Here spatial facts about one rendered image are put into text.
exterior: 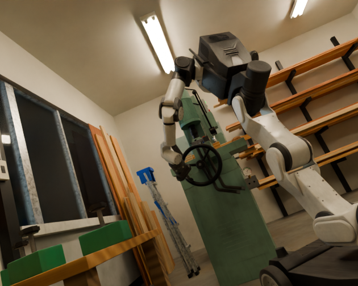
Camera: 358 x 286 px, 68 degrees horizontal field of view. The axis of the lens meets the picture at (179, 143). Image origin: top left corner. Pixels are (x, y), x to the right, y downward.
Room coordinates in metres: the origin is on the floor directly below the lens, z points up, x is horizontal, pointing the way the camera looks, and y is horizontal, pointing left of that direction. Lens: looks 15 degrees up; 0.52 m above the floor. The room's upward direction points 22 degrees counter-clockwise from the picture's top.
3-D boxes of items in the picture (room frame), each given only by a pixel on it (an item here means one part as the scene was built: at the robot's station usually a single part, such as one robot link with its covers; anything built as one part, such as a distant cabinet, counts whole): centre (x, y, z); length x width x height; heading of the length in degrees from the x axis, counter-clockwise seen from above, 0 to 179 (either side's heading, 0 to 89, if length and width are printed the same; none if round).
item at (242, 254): (2.23, -0.17, 0.35); 0.58 x 0.45 x 0.71; 169
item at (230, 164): (2.23, -0.17, 0.76); 0.57 x 0.45 x 0.09; 169
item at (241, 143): (2.00, -0.17, 0.87); 0.61 x 0.30 x 0.06; 79
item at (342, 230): (1.13, -0.50, 0.28); 0.21 x 0.20 x 0.13; 19
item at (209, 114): (2.29, -0.34, 1.22); 0.09 x 0.08 x 0.15; 169
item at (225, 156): (2.05, -0.14, 0.82); 0.40 x 0.21 x 0.04; 79
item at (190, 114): (2.11, -0.15, 1.35); 0.18 x 0.18 x 0.31
